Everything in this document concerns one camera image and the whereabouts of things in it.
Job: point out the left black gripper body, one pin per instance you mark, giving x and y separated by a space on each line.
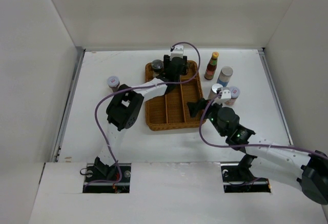
176 79

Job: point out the left metal frame rail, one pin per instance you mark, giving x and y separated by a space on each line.
64 120

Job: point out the red sauce bottle yellow cap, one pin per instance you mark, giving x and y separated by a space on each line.
212 66

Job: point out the grey-lid dark spice jar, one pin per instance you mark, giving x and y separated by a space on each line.
113 83

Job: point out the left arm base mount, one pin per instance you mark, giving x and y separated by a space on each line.
101 178

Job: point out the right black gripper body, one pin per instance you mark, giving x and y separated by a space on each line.
213 117

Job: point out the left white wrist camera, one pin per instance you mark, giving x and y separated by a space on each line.
176 51

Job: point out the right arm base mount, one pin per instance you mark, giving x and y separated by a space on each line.
237 178

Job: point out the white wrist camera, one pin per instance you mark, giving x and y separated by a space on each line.
224 95
176 51

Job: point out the brown wicker divided tray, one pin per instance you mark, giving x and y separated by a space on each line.
170 111

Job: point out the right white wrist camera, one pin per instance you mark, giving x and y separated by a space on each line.
224 95

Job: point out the metal frame rail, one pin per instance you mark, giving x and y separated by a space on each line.
64 120
274 93

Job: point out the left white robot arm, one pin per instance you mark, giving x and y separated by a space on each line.
124 108

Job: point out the right metal frame rail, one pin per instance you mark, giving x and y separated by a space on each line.
274 93

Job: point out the silver-lid white blue canister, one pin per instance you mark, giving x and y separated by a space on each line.
224 77

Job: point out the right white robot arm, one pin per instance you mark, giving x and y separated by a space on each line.
299 168

